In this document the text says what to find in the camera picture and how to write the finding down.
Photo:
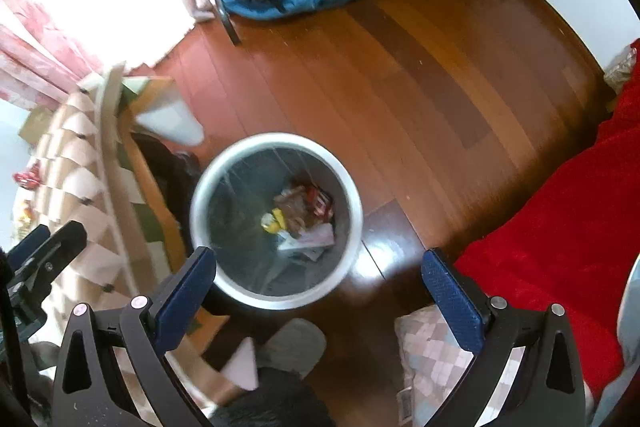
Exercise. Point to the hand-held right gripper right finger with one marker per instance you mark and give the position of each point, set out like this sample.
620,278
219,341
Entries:
452,302

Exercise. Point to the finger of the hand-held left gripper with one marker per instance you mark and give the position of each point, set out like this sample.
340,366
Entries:
30,243
62,242

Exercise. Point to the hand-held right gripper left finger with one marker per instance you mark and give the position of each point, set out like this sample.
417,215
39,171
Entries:
185,302

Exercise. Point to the round white trash bin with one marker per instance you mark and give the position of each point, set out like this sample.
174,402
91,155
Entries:
235,217

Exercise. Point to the white pink box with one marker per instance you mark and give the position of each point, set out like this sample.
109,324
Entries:
310,241

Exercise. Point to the brown red packet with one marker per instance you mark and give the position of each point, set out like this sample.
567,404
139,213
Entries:
292,207

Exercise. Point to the small red wrapper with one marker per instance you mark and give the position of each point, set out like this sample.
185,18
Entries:
320,202

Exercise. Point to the yellow orange snack packet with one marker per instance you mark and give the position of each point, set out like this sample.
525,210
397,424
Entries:
22,213

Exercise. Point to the pink patchwork cushion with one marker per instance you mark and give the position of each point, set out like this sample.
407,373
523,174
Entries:
430,357

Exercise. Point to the checkered tablecloth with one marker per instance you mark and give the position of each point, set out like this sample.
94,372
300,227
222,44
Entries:
75,147

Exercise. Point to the grey slipper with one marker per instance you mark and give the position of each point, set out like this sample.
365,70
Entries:
295,342

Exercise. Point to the red blanket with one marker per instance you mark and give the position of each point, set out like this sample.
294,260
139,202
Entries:
550,232

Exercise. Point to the dark cloth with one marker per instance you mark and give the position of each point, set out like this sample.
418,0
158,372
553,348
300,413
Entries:
167,167

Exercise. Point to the pink floral curtain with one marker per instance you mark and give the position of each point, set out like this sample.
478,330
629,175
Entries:
60,32

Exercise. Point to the clear plastic bag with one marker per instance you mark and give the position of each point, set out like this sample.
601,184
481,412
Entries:
622,67

